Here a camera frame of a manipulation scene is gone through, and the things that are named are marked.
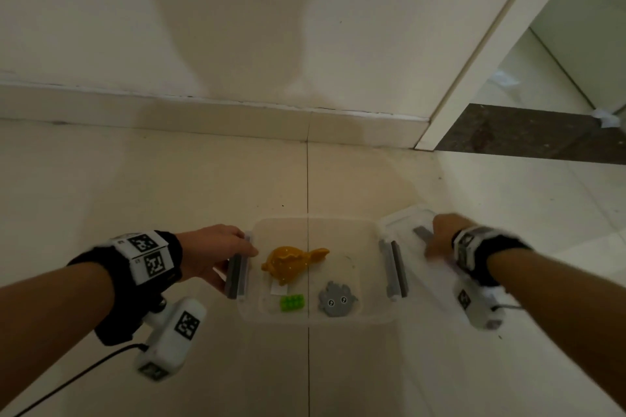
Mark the grey box latch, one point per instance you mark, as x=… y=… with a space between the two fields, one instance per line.
x=238 y=277
x=395 y=270

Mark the crumpled white paper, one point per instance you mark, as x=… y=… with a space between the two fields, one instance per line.
x=606 y=118

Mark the white door frame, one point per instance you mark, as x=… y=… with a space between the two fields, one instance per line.
x=489 y=40

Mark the beige tile baseboard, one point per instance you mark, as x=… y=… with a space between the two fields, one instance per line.
x=195 y=116

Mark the person's left thumb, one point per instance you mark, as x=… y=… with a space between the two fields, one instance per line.
x=217 y=277

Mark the grey toy creature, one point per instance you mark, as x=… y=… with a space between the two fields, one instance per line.
x=336 y=300

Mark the person's right hand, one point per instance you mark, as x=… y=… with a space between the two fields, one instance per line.
x=447 y=233

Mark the clear plastic box lid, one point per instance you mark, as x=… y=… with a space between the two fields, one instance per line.
x=425 y=282

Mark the clear plastic storage box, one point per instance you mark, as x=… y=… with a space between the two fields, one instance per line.
x=293 y=232

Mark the person's left forearm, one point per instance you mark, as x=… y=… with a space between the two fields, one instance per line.
x=49 y=319

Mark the green toy brick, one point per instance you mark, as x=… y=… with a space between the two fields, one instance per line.
x=292 y=304

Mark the person's right fingers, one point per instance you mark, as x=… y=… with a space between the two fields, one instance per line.
x=434 y=249

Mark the yellow toy dinosaur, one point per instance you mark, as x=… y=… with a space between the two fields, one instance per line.
x=288 y=263

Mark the white wrist camera with marker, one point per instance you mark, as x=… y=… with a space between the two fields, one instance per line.
x=171 y=338
x=481 y=306

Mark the dark stone door threshold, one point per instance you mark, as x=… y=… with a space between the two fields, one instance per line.
x=528 y=135

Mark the person's right forearm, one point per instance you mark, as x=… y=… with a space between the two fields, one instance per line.
x=567 y=304

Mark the person's left hand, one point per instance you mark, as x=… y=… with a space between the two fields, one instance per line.
x=205 y=250

